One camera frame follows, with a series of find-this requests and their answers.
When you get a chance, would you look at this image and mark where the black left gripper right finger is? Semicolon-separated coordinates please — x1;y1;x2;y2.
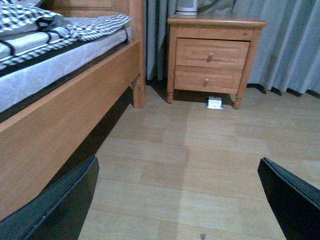
257;157;320;240

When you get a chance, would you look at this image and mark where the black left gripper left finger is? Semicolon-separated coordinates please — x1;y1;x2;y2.
0;155;100;240

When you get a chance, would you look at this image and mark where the white floor power socket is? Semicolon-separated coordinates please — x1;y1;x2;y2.
205;96;223;110

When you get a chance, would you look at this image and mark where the white quilted mattress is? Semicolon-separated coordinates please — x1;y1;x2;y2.
0;24;133;112

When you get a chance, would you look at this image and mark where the grey curtain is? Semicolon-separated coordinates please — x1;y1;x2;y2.
145;0;320;94

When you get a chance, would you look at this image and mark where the lower nightstand drawer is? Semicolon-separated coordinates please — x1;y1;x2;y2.
174;65;243;93

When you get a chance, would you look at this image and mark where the nightstand drawer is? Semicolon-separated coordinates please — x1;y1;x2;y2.
175;38;250;70
174;65;243;93

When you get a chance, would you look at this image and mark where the upper nightstand drawer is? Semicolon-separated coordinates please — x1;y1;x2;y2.
175;38;250;70

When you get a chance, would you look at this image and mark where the wooden nightstand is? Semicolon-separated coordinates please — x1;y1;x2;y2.
167;14;268;109

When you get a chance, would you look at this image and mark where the black white patterned bedsheet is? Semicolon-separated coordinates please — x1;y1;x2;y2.
0;0;131;76

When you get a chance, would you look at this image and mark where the white appliance on nightstand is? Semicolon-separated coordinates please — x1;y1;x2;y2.
175;0;198;16

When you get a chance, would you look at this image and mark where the wooden bed frame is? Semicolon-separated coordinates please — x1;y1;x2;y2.
0;0;146;218

